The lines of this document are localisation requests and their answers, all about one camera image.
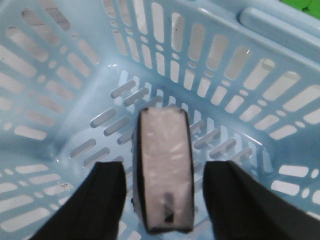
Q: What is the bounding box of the light blue plastic basket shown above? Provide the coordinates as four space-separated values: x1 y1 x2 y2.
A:
0 0 320 240

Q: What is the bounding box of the black white tissue pack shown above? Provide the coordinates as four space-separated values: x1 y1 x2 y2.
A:
132 107 195 234

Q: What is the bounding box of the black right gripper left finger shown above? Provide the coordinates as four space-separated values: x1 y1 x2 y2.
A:
32 161 126 240

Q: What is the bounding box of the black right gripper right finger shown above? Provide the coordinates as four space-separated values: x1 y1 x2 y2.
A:
203 160 320 240

